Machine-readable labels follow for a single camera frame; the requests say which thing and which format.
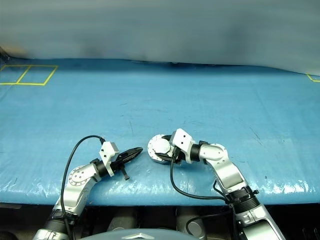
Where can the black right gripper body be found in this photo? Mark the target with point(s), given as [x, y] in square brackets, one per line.
[177, 156]

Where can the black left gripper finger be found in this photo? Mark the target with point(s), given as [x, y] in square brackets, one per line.
[132, 152]
[130, 159]

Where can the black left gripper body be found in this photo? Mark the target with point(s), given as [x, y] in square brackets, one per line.
[117, 163]

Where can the silver finned motor lid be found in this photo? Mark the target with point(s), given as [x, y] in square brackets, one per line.
[160, 147]

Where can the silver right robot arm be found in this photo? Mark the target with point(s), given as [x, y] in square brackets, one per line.
[225, 172]

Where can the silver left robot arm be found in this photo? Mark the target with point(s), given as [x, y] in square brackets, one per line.
[75, 190]

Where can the dark rounded shape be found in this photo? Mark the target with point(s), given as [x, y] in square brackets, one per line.
[185, 217]
[122, 221]

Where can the blue plastic table cover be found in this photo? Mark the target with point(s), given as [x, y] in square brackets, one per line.
[100, 100]

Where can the grey robot torso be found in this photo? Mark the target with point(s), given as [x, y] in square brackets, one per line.
[140, 236]

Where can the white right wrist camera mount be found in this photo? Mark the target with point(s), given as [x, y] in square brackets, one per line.
[183, 140]

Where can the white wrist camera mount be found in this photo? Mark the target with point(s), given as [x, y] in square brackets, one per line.
[107, 151]
[183, 140]

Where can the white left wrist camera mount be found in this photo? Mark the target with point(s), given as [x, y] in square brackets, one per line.
[107, 151]

